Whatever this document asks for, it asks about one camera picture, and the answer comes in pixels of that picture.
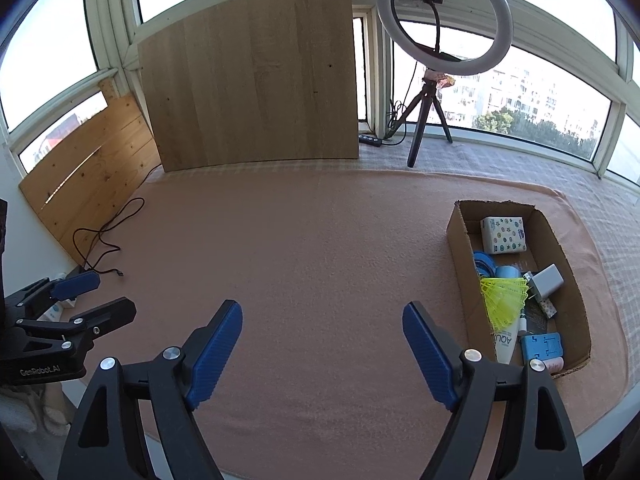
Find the wooden plank panel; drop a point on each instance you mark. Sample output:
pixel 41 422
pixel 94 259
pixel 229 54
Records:
pixel 90 175

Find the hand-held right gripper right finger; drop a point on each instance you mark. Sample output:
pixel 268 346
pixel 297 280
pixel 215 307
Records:
pixel 430 355

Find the blue plastic phone stand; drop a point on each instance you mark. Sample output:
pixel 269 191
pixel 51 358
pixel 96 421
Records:
pixel 542 345

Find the large wooden board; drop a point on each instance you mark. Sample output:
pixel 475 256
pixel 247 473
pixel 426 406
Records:
pixel 250 75

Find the black tripod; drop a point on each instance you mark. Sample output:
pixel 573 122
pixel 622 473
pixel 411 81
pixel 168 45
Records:
pixel 415 150

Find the white patterned tube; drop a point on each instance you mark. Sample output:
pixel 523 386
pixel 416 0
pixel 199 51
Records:
pixel 549 308

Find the white charger plug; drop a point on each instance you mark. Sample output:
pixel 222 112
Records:
pixel 547 280

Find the blue round case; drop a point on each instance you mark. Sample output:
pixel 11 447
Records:
pixel 484 262

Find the small bottle with grey cap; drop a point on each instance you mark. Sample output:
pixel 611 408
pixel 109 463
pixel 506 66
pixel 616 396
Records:
pixel 554 365

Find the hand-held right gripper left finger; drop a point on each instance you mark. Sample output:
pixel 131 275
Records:
pixel 215 350

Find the white dotted tissue pack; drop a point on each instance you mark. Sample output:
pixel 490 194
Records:
pixel 505 235

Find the green and white tube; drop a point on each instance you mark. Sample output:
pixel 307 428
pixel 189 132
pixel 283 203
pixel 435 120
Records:
pixel 522 322

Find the yellow shuttlecock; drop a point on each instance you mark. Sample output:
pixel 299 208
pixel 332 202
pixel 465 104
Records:
pixel 500 302

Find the person's left hand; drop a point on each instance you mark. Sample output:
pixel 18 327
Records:
pixel 30 402

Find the cardboard box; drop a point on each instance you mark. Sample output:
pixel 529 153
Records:
pixel 460 255

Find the small white plastic thing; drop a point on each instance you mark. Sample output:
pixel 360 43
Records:
pixel 52 312

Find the white sunscreen bottle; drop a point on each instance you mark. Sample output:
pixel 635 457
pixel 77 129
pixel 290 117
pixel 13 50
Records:
pixel 504 347

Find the black card packet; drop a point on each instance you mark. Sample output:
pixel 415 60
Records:
pixel 535 317

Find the orange wrapper on tripod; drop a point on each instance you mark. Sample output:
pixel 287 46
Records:
pixel 445 80

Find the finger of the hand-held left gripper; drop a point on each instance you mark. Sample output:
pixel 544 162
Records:
pixel 75 284
pixel 110 315

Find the white window frame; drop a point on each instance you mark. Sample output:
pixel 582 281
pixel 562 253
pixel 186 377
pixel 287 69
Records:
pixel 560 25

